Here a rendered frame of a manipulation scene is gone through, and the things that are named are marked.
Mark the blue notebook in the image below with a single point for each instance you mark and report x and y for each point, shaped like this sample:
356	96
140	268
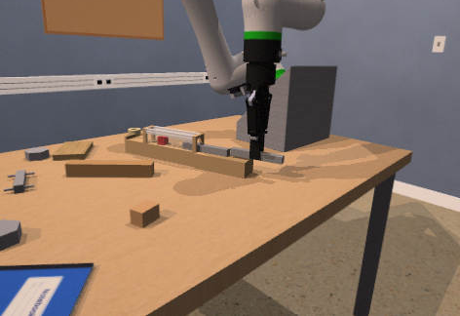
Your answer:
42	289

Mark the brown wooden bar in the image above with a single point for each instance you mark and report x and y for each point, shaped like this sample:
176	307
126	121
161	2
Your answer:
109	169

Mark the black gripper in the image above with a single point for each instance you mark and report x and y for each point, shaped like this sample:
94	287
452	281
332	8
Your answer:
260	76

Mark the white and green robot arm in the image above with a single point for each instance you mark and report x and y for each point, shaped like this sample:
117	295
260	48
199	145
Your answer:
264	21

